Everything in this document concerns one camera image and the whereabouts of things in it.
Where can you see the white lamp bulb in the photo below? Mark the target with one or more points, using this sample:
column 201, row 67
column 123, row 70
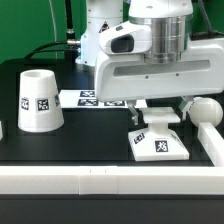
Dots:
column 205, row 110

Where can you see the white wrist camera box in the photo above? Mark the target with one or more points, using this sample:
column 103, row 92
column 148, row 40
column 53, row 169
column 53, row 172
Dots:
column 126, row 38

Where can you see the white right fence rail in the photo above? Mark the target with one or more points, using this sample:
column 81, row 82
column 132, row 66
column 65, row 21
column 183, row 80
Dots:
column 212, row 142

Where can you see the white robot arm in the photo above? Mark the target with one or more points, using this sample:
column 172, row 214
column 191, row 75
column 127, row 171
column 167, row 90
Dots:
column 151, row 55

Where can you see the white front fence rail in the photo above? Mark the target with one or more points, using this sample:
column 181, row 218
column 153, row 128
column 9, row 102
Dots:
column 90, row 180

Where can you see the white marker tag sheet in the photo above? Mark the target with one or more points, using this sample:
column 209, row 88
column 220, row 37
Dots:
column 86, row 99

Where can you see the white lamp shade cone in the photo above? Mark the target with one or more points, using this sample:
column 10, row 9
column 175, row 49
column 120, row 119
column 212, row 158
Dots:
column 39, row 104

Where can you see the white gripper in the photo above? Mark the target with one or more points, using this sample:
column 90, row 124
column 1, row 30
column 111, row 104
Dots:
column 200, row 71

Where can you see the white fence rail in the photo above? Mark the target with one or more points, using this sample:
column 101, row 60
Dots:
column 90, row 180
column 212, row 142

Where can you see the white lamp base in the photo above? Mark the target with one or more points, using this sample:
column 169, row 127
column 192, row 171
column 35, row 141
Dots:
column 157, row 142

